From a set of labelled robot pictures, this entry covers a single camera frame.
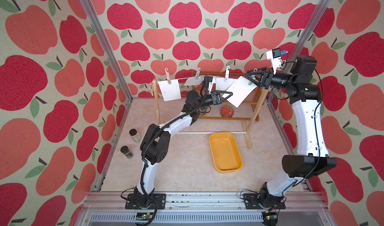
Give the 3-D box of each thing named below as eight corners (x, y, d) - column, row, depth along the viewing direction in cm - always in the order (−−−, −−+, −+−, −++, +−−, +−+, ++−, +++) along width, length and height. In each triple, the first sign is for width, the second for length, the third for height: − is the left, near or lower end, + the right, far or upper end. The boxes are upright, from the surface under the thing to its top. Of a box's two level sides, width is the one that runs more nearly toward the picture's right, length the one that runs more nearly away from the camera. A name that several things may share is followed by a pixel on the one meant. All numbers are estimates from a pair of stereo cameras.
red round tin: (222, 117, 110) (222, 114, 107) (220, 109, 116) (221, 105, 113) (233, 117, 110) (234, 114, 107) (231, 109, 116) (232, 105, 113)
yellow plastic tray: (211, 173, 86) (213, 169, 80) (208, 137, 101) (209, 132, 96) (240, 173, 85) (244, 169, 80) (233, 137, 101) (235, 132, 96)
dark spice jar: (125, 159, 90) (119, 152, 82) (127, 152, 93) (121, 145, 85) (132, 159, 90) (127, 152, 82) (134, 152, 93) (129, 145, 85)
